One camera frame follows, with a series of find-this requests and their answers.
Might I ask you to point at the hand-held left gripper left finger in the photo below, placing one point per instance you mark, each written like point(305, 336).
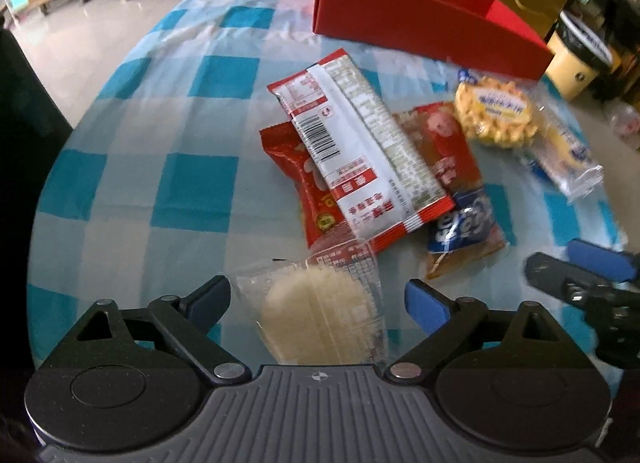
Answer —
point(210, 300)

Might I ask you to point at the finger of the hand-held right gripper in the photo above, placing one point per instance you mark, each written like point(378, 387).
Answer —
point(555, 275)
point(600, 260)

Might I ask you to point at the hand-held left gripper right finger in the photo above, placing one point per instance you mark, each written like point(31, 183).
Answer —
point(425, 305)

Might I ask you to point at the clear rice cracker packet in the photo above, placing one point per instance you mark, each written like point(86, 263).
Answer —
point(310, 313)

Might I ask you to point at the red and blue cake packet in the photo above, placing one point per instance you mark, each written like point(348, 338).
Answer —
point(445, 143)

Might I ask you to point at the long white red snack packet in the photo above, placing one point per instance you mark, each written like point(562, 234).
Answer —
point(360, 153)

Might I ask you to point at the yellow waffle packet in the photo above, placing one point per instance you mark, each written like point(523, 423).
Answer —
point(495, 113)

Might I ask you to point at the red cardboard box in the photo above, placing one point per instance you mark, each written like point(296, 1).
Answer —
point(400, 13)

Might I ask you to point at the clear bread packet blue print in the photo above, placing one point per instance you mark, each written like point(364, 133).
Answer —
point(565, 153)

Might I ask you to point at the clear crumpled plastic bag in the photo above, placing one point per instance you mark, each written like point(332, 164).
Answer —
point(625, 125)

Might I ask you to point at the blue white checked tablecloth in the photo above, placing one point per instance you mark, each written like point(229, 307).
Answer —
point(150, 118)

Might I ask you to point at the beige trash bin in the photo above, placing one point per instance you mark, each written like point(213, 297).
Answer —
point(575, 68)

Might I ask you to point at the black panel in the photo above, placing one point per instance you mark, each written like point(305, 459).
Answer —
point(25, 168)

